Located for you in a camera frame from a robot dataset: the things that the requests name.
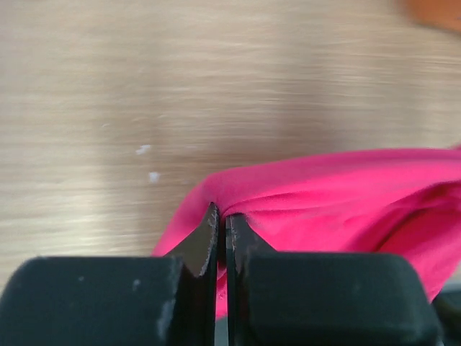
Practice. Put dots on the orange plastic basket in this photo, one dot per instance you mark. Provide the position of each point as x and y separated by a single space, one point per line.
438 14

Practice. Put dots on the pink t shirt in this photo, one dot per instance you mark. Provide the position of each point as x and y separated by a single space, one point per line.
404 201

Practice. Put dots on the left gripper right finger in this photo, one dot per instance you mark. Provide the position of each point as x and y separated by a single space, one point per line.
321 298

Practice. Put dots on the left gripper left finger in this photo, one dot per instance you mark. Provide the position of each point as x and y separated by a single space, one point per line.
168 300

